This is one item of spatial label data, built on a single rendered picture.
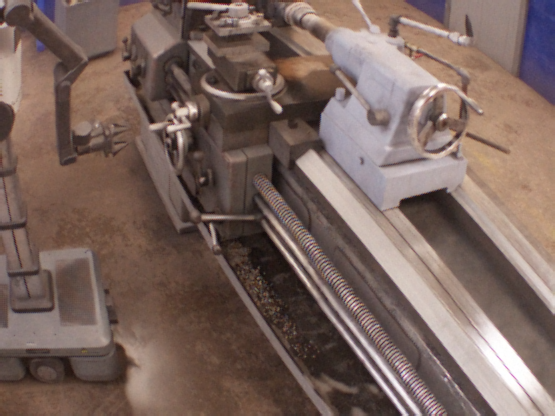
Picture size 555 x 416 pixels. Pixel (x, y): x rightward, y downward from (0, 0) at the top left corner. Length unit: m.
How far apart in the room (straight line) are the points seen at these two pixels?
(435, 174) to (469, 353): 0.60
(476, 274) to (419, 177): 0.32
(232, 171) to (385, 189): 0.46
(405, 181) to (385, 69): 0.30
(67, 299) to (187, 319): 0.56
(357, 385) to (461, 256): 0.47
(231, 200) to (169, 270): 0.82
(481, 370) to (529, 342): 0.31
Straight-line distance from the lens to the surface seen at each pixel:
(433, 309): 1.46
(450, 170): 1.79
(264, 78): 1.83
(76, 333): 2.12
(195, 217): 1.89
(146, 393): 2.26
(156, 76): 2.69
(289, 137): 1.86
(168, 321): 2.50
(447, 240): 1.85
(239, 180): 1.93
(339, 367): 1.87
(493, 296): 1.72
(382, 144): 1.69
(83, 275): 2.33
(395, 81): 1.67
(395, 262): 1.55
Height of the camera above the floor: 1.83
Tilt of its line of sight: 37 degrees down
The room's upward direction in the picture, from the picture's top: 6 degrees clockwise
